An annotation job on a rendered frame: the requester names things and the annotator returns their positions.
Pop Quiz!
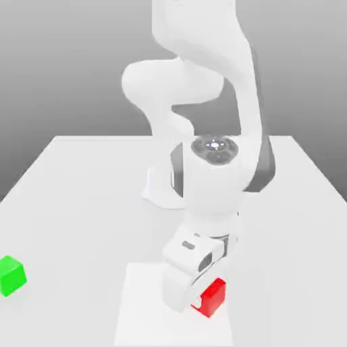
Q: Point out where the small green cube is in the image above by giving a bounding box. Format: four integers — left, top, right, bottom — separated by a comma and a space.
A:
0, 255, 28, 298

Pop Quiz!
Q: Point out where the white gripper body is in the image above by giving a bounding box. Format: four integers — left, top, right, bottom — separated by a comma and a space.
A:
161, 262, 215, 313

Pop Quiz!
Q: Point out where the small red cube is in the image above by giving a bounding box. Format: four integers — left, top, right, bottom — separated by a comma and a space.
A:
190, 277, 226, 319

